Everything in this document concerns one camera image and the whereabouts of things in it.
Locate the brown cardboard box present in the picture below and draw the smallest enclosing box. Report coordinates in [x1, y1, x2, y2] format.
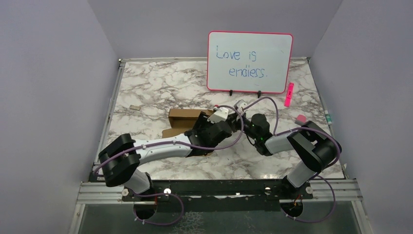
[161, 108, 215, 156]

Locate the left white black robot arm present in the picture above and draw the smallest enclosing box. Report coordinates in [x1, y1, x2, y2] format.
[94, 108, 241, 200]

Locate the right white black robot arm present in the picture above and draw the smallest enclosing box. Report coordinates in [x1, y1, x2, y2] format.
[242, 114, 342, 198]

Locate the pink highlighter marker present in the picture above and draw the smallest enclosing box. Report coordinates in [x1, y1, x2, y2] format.
[284, 82, 295, 107]

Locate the pink grey eraser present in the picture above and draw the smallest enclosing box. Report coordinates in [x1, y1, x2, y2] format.
[295, 115, 307, 126]

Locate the pink framed whiteboard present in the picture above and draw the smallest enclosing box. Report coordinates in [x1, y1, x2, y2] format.
[206, 31, 294, 94]

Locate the green white marker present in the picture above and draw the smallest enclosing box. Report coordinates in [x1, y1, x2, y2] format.
[324, 110, 332, 126]

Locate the small wooden block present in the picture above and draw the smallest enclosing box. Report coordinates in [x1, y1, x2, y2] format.
[130, 105, 141, 111]

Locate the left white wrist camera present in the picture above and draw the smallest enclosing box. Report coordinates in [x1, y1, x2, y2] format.
[207, 106, 229, 124]

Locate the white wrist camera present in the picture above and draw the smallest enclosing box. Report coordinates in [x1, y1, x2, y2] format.
[234, 99, 248, 115]
[207, 106, 229, 124]

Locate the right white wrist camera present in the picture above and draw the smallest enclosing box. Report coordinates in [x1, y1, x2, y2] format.
[234, 99, 248, 115]

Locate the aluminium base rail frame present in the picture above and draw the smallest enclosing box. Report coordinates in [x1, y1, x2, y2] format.
[69, 179, 373, 234]

